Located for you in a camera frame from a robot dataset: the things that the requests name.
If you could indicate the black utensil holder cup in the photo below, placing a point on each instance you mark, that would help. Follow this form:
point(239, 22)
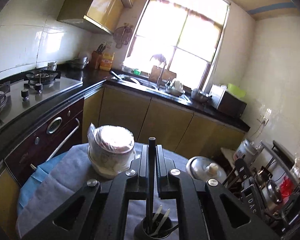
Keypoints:
point(143, 231)

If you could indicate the yellow lower cabinets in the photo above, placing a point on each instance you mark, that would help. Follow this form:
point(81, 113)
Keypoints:
point(188, 129)

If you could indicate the wooden knife block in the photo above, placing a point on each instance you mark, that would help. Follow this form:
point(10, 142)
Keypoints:
point(96, 56)

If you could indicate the kitchen window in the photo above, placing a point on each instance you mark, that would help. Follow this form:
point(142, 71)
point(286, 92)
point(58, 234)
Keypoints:
point(181, 36)

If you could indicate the green plastic basin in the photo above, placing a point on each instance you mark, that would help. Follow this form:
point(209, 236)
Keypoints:
point(236, 91)

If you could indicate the dark red oven front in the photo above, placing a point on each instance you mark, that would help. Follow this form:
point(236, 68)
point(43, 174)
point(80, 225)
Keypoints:
point(54, 137)

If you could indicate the gas stove top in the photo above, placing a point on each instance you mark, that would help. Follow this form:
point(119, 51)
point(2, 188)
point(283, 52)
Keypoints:
point(33, 88)

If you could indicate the grey table cloth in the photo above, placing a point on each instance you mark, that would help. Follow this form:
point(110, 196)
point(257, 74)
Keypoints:
point(69, 175)

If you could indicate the plastic-wrapped white bowl stack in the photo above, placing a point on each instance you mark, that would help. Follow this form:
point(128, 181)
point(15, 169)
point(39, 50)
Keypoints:
point(110, 149)

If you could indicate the steel bowls near stove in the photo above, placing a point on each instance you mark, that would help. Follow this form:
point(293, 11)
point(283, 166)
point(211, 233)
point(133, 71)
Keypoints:
point(78, 63)

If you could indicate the black microwave oven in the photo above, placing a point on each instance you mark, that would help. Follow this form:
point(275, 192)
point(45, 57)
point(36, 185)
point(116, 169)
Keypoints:
point(225, 102)

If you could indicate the red plastic bag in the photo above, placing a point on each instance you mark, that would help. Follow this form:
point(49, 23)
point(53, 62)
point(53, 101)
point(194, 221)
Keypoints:
point(286, 187)

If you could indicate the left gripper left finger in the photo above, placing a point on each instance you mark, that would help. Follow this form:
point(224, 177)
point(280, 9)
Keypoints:
point(98, 210)

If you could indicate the dish rack with dishes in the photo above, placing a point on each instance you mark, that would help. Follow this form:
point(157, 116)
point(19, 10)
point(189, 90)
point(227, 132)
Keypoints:
point(174, 87)

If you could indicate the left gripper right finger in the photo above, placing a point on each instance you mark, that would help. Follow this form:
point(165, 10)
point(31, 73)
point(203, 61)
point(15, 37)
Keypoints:
point(206, 211)

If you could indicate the yellow oil bottle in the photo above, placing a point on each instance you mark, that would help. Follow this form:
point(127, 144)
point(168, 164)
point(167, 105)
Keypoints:
point(106, 61)

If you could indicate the yellow upper cabinet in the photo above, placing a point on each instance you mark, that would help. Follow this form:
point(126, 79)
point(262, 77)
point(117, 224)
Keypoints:
point(95, 16)

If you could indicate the steel bowl on counter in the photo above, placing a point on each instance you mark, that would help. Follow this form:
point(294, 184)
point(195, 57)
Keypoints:
point(199, 96)

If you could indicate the cream plastic spoon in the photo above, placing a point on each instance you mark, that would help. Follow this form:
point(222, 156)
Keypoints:
point(161, 223)
point(157, 213)

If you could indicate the steel sink faucet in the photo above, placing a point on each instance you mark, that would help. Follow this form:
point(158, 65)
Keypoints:
point(161, 72)

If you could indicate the metal storage rack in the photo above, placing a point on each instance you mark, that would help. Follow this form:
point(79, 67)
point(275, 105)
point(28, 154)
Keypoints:
point(267, 180)

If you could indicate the steel kettle on rack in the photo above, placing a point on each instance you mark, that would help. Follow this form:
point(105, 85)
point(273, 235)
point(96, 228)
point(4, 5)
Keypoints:
point(272, 193)

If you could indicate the white rice cooker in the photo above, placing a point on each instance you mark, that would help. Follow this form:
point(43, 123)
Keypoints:
point(246, 151)

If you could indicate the blue under cloth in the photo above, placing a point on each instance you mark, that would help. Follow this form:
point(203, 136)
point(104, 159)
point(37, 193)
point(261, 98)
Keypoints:
point(34, 181)

